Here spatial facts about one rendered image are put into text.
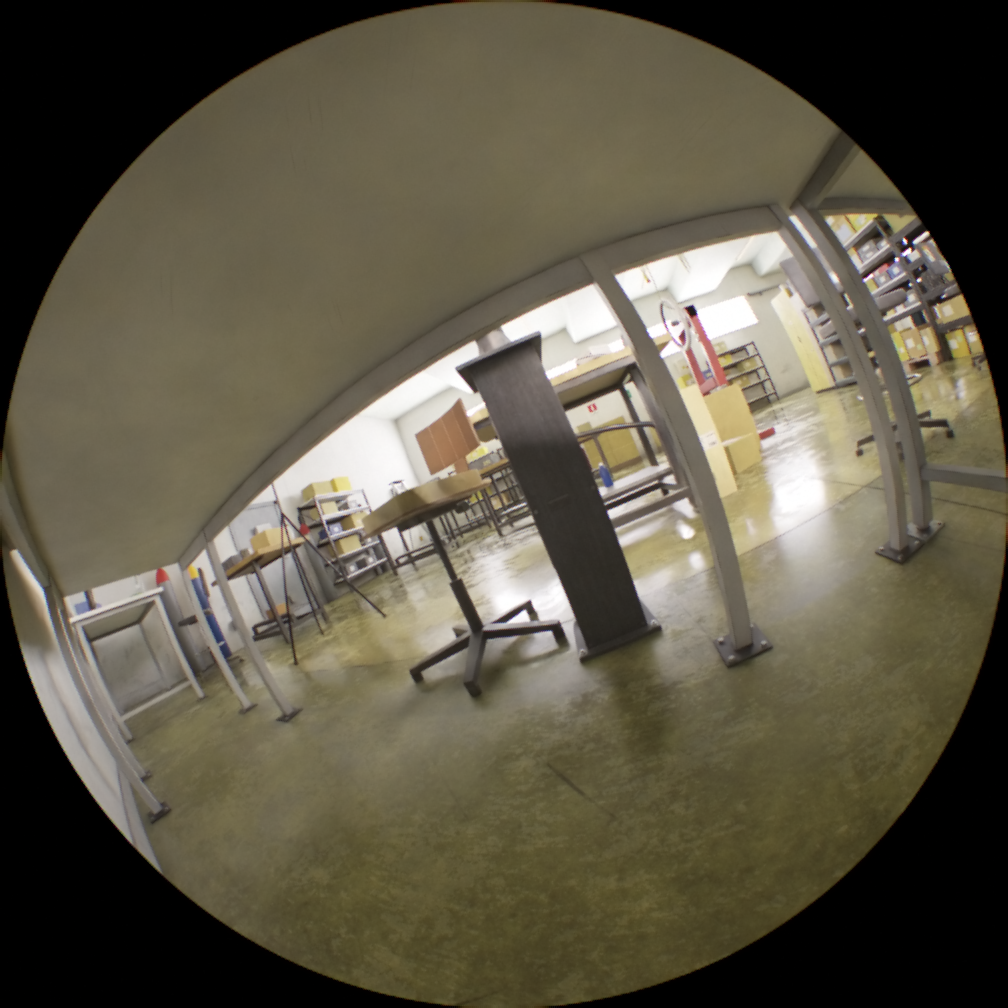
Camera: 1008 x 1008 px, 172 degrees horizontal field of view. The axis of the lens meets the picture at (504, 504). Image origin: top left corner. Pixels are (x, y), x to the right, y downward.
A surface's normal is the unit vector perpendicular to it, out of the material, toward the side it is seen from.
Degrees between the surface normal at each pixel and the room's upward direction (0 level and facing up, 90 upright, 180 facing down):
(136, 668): 90
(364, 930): 0
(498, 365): 90
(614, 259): 90
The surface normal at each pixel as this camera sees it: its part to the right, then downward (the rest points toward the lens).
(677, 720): -0.39, -0.92
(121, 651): 0.88, -0.37
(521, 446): -0.11, 0.07
